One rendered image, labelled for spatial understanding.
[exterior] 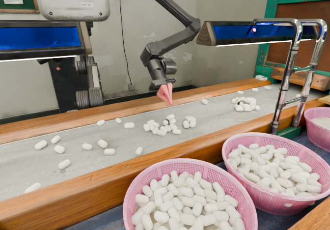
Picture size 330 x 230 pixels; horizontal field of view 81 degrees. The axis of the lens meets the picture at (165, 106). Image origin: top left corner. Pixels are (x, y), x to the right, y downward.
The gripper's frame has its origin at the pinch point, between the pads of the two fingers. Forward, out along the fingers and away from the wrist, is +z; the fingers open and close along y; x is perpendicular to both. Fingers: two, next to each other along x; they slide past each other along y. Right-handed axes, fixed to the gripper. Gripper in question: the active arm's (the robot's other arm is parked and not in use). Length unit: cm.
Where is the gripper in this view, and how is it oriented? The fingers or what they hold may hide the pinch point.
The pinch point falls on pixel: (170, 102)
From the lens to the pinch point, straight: 73.7
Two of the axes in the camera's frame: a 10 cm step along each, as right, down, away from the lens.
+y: 8.8, -1.8, 4.4
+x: -3.1, 4.9, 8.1
